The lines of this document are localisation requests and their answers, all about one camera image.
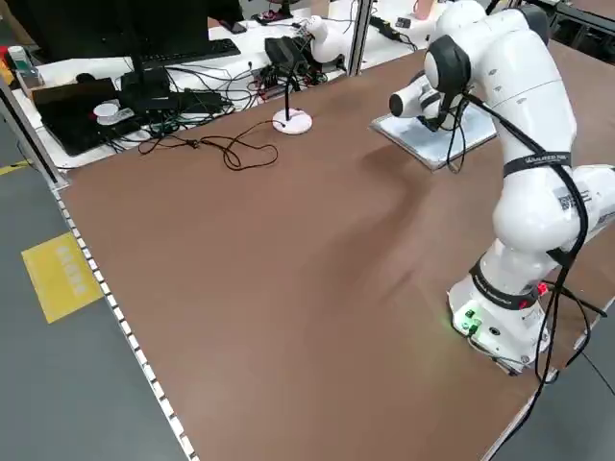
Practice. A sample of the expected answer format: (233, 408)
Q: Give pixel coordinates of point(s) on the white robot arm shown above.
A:
(528, 120)

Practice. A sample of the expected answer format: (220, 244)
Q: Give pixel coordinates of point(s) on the silver framed whiteboard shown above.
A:
(413, 134)

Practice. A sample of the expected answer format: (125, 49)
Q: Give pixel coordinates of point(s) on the black desk power strip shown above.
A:
(384, 26)

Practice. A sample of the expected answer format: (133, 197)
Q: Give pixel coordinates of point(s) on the white desk lamp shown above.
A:
(293, 122)

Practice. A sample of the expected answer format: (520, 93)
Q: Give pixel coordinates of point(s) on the black power supply unit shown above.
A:
(283, 50)

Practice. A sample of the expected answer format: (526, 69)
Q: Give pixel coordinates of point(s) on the black keyboard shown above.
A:
(192, 50)

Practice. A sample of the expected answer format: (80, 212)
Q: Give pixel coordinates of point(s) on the black dock box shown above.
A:
(144, 84)

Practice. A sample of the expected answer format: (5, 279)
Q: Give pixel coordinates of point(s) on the small white bowl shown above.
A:
(106, 113)

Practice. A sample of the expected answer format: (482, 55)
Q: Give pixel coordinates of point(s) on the black computer mouse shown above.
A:
(86, 77)

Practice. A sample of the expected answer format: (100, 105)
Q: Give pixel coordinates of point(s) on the black computer monitor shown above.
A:
(96, 24)

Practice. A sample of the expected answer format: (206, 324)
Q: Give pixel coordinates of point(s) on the black laptop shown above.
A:
(72, 115)

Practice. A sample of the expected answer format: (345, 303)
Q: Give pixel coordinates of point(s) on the white toothed edge strip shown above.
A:
(120, 317)

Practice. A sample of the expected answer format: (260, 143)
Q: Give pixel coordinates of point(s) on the yellow floor sign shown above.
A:
(62, 278)

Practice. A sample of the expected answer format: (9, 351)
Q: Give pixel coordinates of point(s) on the clear bottle with white cap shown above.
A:
(21, 62)

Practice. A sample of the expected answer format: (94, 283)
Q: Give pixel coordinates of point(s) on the aluminium frame post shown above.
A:
(359, 33)

